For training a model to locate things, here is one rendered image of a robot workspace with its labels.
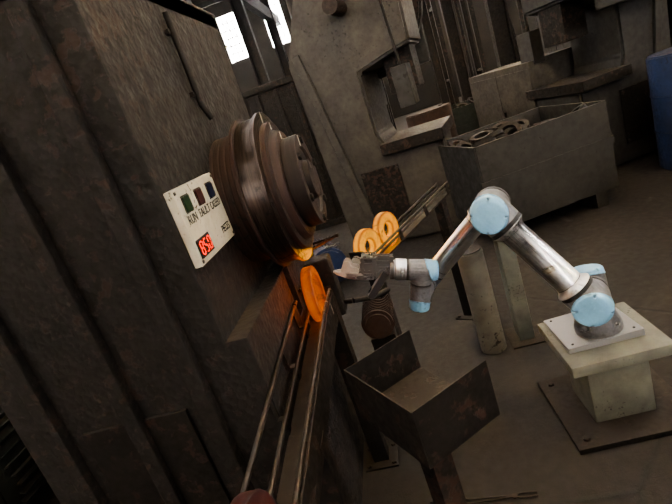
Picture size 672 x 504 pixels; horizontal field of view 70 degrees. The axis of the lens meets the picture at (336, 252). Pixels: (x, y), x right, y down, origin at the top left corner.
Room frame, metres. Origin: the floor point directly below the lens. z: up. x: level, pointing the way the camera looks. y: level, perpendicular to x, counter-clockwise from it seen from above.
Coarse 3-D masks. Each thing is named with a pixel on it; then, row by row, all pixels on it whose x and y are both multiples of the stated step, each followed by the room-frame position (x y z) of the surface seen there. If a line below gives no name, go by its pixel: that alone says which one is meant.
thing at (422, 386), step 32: (384, 352) 1.07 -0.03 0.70; (352, 384) 1.00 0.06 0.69; (384, 384) 1.06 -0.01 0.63; (416, 384) 1.04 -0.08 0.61; (448, 384) 1.01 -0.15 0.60; (480, 384) 0.86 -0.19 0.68; (384, 416) 0.90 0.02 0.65; (416, 416) 0.79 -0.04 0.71; (448, 416) 0.82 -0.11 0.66; (480, 416) 0.85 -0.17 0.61; (416, 448) 0.81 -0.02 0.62; (448, 448) 0.81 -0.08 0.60; (448, 480) 0.94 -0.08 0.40
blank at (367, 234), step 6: (366, 228) 1.97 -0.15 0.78; (360, 234) 1.94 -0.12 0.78; (366, 234) 1.96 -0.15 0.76; (372, 234) 1.98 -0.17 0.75; (354, 240) 1.94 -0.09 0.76; (360, 240) 1.92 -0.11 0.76; (366, 240) 1.95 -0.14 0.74; (372, 240) 1.98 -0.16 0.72; (378, 240) 2.00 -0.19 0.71; (354, 246) 1.92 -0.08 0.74; (360, 246) 1.92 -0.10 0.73; (372, 246) 1.99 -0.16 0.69; (378, 246) 1.99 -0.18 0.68; (378, 252) 1.98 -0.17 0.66
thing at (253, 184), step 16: (240, 128) 1.42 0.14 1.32; (256, 128) 1.40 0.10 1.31; (240, 144) 1.36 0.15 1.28; (256, 144) 1.34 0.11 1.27; (240, 160) 1.33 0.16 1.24; (256, 160) 1.30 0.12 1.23; (240, 176) 1.31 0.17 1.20; (256, 176) 1.29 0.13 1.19; (256, 192) 1.29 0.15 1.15; (256, 208) 1.29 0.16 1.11; (272, 208) 1.27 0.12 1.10; (256, 224) 1.29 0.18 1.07; (272, 224) 1.29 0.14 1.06; (272, 240) 1.31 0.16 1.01; (288, 240) 1.31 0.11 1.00; (288, 256) 1.37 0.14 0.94; (304, 256) 1.41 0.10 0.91
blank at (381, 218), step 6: (378, 216) 2.06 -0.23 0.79; (384, 216) 2.06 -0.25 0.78; (390, 216) 2.09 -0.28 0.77; (378, 222) 2.03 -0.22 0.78; (384, 222) 2.06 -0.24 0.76; (390, 222) 2.09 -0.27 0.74; (396, 222) 2.11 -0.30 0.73; (378, 228) 2.02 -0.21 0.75; (390, 228) 2.10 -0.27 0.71; (396, 228) 2.11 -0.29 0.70; (378, 234) 2.02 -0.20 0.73; (384, 234) 2.04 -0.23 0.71; (390, 234) 2.08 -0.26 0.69; (396, 234) 2.10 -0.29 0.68; (384, 240) 2.03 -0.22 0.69; (390, 240) 2.06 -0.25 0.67; (396, 240) 2.09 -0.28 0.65; (384, 246) 2.05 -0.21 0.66
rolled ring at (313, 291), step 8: (304, 272) 1.48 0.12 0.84; (312, 272) 1.51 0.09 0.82; (304, 280) 1.45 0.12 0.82; (312, 280) 1.47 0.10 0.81; (320, 280) 1.58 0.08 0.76; (304, 288) 1.43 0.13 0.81; (312, 288) 1.43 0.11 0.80; (320, 288) 1.56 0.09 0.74; (304, 296) 1.42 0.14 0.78; (312, 296) 1.41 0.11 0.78; (320, 296) 1.55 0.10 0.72; (312, 304) 1.41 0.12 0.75; (320, 304) 1.53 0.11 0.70; (312, 312) 1.42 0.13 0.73; (320, 312) 1.42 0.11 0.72; (320, 320) 1.45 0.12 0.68
